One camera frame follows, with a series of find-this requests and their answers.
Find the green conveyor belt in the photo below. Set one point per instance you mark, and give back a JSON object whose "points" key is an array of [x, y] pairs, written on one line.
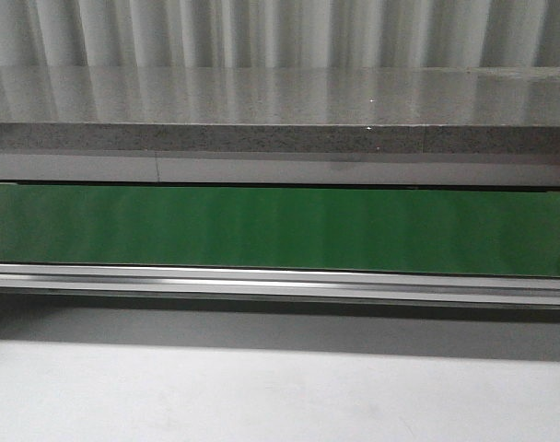
{"points": [[393, 245]]}

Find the white pleated curtain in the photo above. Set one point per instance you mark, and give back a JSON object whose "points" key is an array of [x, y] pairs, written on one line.
{"points": [[309, 34]]}

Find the grey stone counter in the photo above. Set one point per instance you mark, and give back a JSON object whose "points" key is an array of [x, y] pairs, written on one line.
{"points": [[449, 127]]}

